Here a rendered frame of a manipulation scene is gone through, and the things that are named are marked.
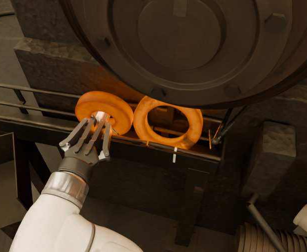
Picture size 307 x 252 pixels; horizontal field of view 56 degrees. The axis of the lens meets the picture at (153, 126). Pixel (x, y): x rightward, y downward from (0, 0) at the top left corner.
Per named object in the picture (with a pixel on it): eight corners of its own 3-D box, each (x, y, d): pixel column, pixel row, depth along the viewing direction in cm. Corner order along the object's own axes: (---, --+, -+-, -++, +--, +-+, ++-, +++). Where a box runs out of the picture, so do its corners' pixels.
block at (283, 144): (240, 166, 91) (263, 115, 72) (267, 172, 89) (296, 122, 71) (237, 197, 84) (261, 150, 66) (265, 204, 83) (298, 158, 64)
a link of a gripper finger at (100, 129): (81, 153, 67) (87, 154, 66) (100, 116, 73) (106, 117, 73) (85, 161, 70) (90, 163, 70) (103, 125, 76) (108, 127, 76)
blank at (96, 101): (66, 98, 78) (62, 108, 76) (109, 83, 70) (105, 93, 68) (103, 131, 88) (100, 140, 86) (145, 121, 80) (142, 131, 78)
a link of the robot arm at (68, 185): (84, 215, 65) (94, 191, 68) (75, 199, 57) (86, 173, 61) (47, 205, 66) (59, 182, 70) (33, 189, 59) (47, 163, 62)
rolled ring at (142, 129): (200, 93, 69) (202, 87, 71) (126, 94, 73) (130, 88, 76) (203, 155, 78) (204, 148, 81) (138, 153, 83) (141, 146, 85)
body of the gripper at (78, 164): (59, 182, 69) (75, 149, 74) (92, 190, 67) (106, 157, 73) (49, 167, 63) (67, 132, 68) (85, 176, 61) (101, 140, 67)
